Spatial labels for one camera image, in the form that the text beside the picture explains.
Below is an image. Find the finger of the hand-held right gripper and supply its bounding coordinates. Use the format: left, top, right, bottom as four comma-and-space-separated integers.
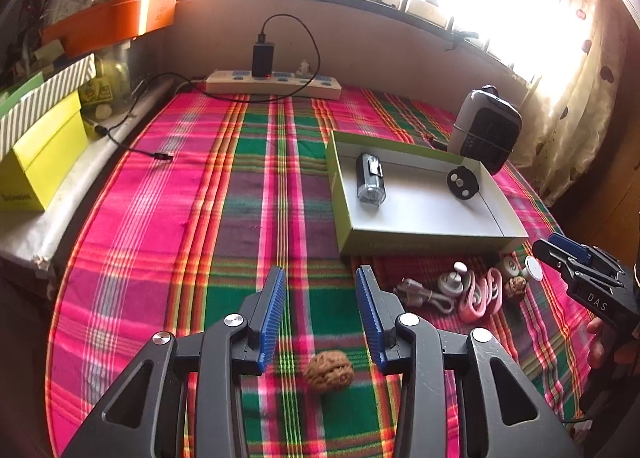
546, 232, 632, 280
531, 239, 623, 296

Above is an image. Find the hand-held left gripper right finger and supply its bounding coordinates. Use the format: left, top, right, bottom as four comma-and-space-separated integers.
356, 265, 583, 458

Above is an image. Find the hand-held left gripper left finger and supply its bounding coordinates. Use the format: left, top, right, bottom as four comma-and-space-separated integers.
60, 265, 288, 458

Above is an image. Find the white round bottle cap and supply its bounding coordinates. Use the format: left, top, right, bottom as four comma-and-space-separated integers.
497, 254, 521, 279

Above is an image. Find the pink cable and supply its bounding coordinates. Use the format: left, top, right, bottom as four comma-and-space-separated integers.
457, 268, 503, 324

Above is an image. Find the white usb charging cable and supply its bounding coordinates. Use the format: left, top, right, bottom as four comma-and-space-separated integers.
394, 262, 473, 314

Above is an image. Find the green cardboard box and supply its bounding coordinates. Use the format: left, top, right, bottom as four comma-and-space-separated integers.
325, 131, 530, 257

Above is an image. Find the person's right hand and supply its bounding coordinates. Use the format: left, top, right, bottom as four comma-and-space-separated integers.
586, 317, 640, 384

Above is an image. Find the plaid tablecloth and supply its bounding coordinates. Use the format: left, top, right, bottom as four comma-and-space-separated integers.
47, 83, 601, 458

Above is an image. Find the black round disc device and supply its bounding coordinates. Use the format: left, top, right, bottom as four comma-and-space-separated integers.
446, 165, 481, 200

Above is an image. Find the white and black heater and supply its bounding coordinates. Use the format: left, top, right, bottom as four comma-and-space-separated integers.
446, 85, 523, 176

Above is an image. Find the black and silver bike light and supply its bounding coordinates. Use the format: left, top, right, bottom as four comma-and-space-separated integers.
355, 153, 385, 204

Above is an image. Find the spotted cream curtain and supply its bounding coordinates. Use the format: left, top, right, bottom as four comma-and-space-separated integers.
510, 0, 632, 209

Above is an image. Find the black window latch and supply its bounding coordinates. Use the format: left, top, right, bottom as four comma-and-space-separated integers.
442, 31, 481, 52

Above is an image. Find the beige power strip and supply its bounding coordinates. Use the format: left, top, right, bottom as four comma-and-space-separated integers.
205, 69, 342, 100

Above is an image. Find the black charger adapter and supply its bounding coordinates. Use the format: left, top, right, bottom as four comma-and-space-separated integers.
251, 42, 276, 79

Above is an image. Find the yellow-green box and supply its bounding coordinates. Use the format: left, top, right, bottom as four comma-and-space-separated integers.
0, 91, 90, 212

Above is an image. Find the glass jar with yellow label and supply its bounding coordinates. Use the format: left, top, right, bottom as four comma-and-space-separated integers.
80, 41, 133, 120

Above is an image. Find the striped box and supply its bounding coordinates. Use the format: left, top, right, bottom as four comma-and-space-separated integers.
0, 54, 97, 159

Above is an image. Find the orange box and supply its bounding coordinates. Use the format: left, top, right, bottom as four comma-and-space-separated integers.
41, 0, 178, 56

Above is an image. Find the black cable with plug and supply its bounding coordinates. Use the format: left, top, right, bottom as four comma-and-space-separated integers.
92, 73, 174, 161

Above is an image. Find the black charger cable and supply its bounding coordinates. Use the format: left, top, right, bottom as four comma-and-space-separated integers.
175, 13, 321, 102

